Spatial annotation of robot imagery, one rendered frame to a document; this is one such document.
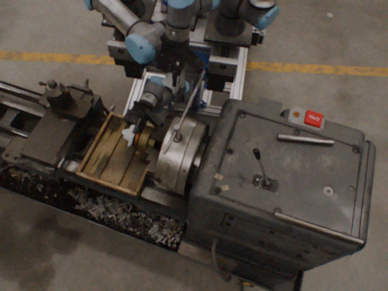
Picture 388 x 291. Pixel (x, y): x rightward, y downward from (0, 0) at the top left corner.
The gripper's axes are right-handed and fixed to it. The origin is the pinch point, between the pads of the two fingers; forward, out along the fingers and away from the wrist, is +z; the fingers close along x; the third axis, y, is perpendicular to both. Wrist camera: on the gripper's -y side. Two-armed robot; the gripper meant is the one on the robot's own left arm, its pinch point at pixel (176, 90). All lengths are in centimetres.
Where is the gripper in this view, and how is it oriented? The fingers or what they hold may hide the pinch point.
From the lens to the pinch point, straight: 121.1
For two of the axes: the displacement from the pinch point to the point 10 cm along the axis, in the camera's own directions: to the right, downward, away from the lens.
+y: -9.4, -3.1, 1.3
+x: -3.0, 6.3, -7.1
